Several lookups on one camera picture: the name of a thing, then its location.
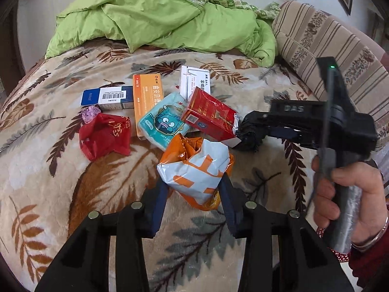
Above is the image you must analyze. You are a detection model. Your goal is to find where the green quilt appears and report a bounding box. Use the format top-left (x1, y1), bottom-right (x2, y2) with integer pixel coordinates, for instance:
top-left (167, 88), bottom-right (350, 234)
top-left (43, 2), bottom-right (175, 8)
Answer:
top-left (45, 0), bottom-right (280, 68)

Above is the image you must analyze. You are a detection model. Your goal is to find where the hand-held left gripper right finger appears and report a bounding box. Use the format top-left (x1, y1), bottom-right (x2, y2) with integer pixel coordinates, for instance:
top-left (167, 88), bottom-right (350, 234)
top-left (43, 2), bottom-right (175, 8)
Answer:
top-left (219, 173), bottom-right (354, 292)

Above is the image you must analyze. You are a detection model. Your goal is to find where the blue and white box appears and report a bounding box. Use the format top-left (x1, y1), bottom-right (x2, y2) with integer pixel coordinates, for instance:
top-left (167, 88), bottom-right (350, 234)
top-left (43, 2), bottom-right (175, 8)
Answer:
top-left (80, 86), bottom-right (136, 112)

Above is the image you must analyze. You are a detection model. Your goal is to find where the teal cartoon tissue pack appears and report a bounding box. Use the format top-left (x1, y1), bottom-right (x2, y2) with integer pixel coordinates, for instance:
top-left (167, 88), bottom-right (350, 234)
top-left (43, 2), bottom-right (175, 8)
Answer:
top-left (138, 93), bottom-right (191, 152)

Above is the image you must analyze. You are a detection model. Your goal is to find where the person's right forearm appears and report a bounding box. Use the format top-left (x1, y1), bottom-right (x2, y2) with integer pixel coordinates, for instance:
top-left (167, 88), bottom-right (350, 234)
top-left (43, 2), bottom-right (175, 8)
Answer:
top-left (330, 243), bottom-right (389, 290)

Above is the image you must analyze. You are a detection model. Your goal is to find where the purple crumpled wrapper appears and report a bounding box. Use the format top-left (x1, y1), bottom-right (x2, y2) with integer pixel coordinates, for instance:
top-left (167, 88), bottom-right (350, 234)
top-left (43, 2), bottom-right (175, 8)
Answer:
top-left (81, 106), bottom-right (101, 125)

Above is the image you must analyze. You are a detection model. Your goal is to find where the red cigarette pack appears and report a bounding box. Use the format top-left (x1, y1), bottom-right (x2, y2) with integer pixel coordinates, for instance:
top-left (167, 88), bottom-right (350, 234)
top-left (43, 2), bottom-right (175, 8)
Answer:
top-left (181, 86), bottom-right (242, 148)

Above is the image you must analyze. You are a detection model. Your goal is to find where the silver bangle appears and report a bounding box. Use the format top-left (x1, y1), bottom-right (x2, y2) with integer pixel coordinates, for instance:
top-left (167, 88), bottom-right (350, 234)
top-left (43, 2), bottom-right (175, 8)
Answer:
top-left (352, 215), bottom-right (389, 252)

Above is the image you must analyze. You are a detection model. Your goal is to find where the person's right hand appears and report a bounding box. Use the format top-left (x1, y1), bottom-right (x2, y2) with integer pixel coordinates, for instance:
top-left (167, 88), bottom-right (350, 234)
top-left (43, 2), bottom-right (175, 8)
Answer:
top-left (311, 155), bottom-right (389, 251)

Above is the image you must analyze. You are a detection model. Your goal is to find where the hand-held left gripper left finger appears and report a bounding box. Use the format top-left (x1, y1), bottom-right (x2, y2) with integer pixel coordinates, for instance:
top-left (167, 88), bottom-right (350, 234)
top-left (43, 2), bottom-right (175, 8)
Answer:
top-left (34, 184), bottom-right (170, 292)

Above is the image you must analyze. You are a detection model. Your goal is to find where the white medicine box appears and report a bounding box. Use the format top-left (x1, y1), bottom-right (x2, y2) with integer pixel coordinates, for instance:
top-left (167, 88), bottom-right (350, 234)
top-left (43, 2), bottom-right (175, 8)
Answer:
top-left (179, 65), bottom-right (212, 101)

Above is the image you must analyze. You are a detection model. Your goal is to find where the red plastic bag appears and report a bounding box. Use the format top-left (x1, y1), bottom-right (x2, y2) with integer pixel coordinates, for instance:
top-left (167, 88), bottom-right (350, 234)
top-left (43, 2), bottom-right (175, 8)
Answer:
top-left (79, 113), bottom-right (132, 162)

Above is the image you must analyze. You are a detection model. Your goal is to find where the striped beige pillow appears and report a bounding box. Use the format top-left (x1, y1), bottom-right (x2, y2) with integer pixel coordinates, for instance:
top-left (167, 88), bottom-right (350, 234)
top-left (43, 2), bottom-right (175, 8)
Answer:
top-left (271, 0), bottom-right (389, 153)

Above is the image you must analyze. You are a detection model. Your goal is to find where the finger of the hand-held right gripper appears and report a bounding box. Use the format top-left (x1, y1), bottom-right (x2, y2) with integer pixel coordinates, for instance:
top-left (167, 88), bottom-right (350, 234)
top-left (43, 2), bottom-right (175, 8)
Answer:
top-left (241, 110), bottom-right (274, 130)
top-left (235, 126), bottom-right (269, 153)

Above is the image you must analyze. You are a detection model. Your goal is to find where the orange and white plastic bag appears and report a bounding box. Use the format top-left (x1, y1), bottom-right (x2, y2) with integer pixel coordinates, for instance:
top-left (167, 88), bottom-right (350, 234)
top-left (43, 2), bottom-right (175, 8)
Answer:
top-left (156, 133), bottom-right (234, 212)

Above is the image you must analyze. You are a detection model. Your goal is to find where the leaf print blanket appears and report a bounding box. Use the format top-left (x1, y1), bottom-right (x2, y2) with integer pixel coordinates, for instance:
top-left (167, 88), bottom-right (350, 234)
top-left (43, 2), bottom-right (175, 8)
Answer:
top-left (0, 40), bottom-right (389, 292)

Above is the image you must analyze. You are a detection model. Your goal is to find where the orange medicine box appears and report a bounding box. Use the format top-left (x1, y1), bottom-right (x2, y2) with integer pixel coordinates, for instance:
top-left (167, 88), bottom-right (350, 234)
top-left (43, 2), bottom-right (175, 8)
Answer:
top-left (133, 73), bottom-right (166, 141)

